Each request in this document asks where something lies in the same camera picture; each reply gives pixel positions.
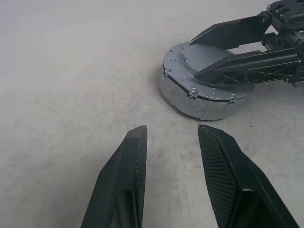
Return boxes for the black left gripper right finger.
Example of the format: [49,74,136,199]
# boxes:
[197,124,301,228]

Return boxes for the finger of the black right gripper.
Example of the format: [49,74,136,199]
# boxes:
[194,50,299,86]
[189,14,268,49]

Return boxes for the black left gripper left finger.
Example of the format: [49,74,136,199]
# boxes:
[80,125,148,228]

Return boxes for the grey toothed gear ring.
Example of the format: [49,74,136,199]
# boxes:
[162,42,256,104]

